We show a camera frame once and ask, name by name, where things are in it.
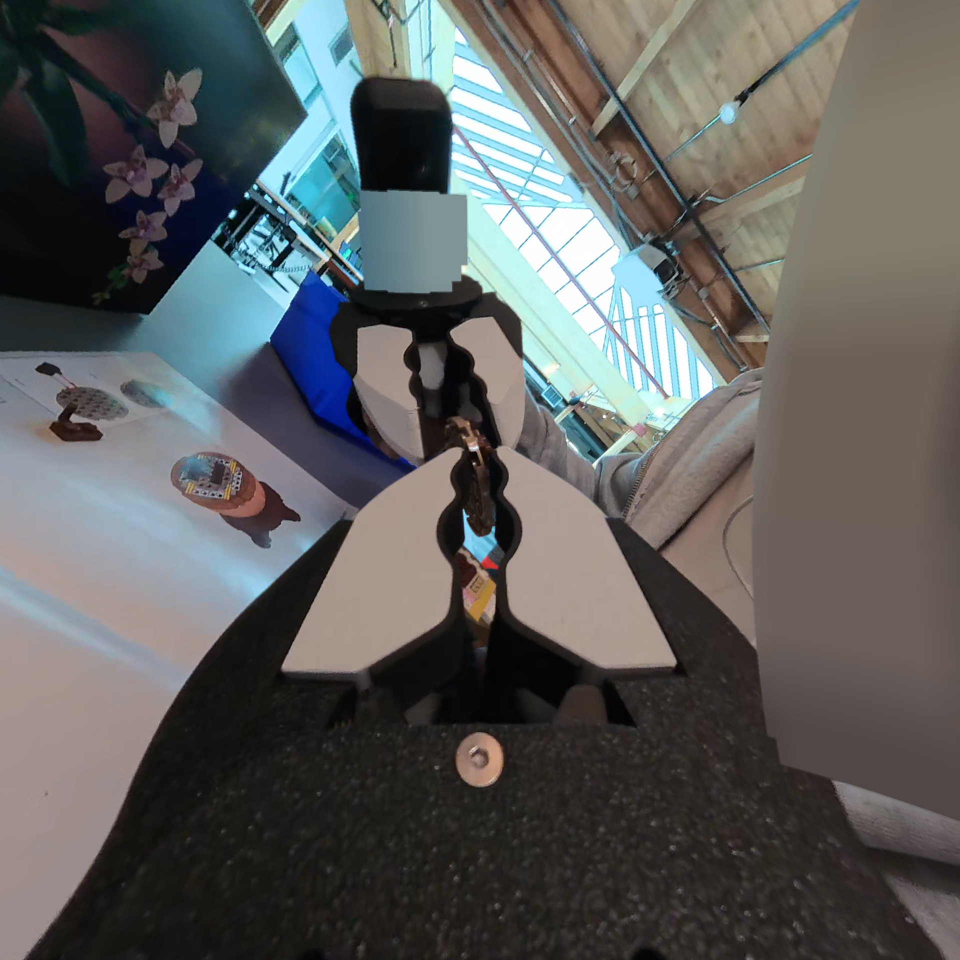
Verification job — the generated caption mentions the white instruction booklet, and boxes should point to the white instruction booklet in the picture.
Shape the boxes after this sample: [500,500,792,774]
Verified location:
[0,350,358,960]

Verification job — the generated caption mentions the background office desks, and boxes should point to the background office desks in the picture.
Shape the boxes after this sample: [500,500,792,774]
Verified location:
[218,177,364,289]

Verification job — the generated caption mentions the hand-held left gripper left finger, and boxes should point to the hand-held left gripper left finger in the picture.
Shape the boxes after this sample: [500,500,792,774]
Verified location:
[282,447,478,684]

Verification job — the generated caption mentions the black flower print box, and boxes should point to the black flower print box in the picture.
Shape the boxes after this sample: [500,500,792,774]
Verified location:
[0,0,310,316]

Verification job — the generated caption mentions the white ceiling projector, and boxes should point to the white ceiling projector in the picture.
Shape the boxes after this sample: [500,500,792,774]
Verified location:
[611,242,685,310]

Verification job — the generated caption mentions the small brown brick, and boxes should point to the small brown brick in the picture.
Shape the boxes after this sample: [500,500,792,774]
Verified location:
[48,396,105,445]

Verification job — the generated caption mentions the tan round plate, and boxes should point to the tan round plate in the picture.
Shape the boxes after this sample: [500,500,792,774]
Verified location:
[441,419,499,529]

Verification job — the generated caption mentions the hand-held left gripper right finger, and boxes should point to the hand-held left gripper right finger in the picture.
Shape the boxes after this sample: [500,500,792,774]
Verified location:
[483,447,678,688]

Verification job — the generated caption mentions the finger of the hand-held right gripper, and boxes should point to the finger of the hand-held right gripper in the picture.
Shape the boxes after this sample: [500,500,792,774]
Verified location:
[447,320,525,454]
[354,318,436,439]

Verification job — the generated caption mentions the brick pot model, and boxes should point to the brick pot model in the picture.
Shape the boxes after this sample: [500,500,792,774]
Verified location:
[455,545,501,625]

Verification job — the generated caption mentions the blue plastic bin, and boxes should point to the blue plastic bin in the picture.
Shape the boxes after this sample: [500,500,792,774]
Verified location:
[269,270,418,475]

